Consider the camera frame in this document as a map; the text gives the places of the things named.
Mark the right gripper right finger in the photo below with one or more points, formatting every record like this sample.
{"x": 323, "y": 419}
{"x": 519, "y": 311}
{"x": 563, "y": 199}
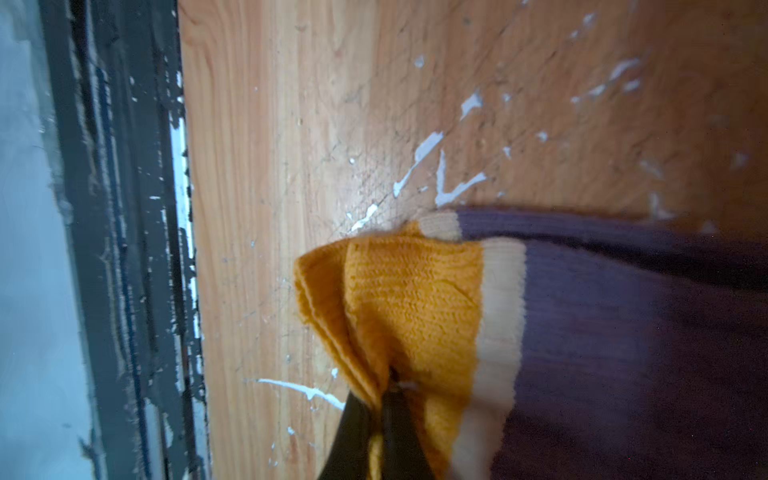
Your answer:
{"x": 403, "y": 456}

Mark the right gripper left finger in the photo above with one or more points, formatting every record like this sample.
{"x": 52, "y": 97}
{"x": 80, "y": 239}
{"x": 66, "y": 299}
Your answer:
{"x": 349, "y": 455}

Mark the purple sock with yellow cuff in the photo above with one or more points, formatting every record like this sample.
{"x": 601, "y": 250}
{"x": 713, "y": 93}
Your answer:
{"x": 535, "y": 345}

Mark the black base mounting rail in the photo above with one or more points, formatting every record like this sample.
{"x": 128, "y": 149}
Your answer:
{"x": 123, "y": 186}

